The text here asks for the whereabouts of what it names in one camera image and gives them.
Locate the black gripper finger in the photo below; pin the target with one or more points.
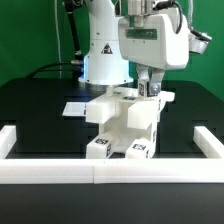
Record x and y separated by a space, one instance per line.
142 72
156 77

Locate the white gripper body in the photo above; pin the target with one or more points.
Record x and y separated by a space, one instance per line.
156 44

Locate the white tagged cube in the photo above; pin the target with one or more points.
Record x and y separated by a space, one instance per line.
143 87

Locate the white chair backrest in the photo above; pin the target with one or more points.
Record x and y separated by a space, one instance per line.
125 103

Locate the white chair seat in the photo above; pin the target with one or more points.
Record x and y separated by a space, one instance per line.
126 130

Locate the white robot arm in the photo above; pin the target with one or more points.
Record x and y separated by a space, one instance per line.
103 64

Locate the white base tag plate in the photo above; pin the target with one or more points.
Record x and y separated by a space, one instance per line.
75 109

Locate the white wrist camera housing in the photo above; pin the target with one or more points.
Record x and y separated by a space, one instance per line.
198 41

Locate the white U-shaped frame wall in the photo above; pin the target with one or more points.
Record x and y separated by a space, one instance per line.
99 171

